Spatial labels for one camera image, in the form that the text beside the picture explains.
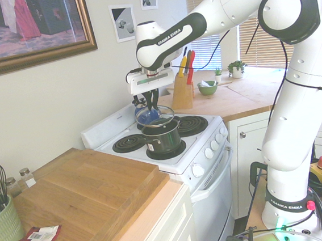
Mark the white oven door handle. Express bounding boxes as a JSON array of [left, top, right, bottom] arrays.
[[185, 144, 239, 204]]

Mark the green bowl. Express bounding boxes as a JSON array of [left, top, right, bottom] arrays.
[[196, 79, 220, 97]]

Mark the glass shaker with metal cap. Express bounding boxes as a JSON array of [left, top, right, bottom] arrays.
[[5, 176, 23, 199], [18, 166, 37, 190]]

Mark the red food packet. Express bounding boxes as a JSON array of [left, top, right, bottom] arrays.
[[16, 224, 64, 241]]

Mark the leafy plant in white pot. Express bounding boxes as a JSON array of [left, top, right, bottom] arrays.
[[226, 59, 249, 81]]

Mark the black table clamp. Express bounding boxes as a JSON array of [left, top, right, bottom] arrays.
[[223, 224, 260, 241]]

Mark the red handled knife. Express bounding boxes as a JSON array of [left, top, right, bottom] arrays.
[[183, 49, 199, 85]]

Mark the glass pot lid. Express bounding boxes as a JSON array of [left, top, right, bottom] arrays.
[[133, 103, 177, 130]]

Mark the large printed wall photo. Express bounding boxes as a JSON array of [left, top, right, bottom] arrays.
[[108, 3, 138, 44]]

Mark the black cooking pot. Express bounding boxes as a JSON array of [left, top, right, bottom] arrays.
[[140, 116, 183, 156]]

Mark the white food packet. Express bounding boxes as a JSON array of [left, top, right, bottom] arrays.
[[26, 225, 61, 241]]

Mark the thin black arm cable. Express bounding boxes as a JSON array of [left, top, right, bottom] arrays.
[[163, 0, 322, 159]]

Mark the white kitchen cabinet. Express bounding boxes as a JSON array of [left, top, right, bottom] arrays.
[[222, 104, 322, 221]]

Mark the small succulent in white pot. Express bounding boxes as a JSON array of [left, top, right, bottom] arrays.
[[213, 66, 224, 83]]

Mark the white electric stove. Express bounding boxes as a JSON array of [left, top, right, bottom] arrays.
[[78, 93, 243, 241]]

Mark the wooden knife block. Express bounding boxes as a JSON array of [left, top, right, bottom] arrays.
[[168, 71, 198, 111]]

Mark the gold framed painting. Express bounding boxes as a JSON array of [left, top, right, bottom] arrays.
[[0, 0, 101, 80]]

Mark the white counter cabinet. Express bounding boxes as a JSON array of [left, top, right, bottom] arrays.
[[93, 177, 198, 241]]

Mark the blue kettle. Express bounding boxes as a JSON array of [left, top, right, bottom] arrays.
[[131, 94, 164, 127]]

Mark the yellow handled knife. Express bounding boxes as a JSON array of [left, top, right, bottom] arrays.
[[177, 56, 190, 77]]

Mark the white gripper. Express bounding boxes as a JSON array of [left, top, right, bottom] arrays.
[[124, 66, 177, 113]]

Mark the large wooden butcher board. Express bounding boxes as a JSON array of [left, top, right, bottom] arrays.
[[2, 138, 177, 241]]

